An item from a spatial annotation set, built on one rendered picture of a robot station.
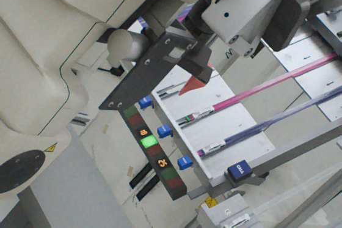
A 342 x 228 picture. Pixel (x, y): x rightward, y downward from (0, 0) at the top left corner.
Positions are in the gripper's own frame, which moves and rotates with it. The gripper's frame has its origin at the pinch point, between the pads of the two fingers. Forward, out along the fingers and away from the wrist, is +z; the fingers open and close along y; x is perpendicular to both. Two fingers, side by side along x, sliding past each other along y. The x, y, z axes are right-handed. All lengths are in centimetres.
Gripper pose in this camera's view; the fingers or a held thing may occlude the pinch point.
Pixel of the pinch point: (160, 76)
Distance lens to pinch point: 110.8
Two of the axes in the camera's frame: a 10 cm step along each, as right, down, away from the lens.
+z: -5.4, 5.9, 6.1
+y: -8.2, -5.3, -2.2
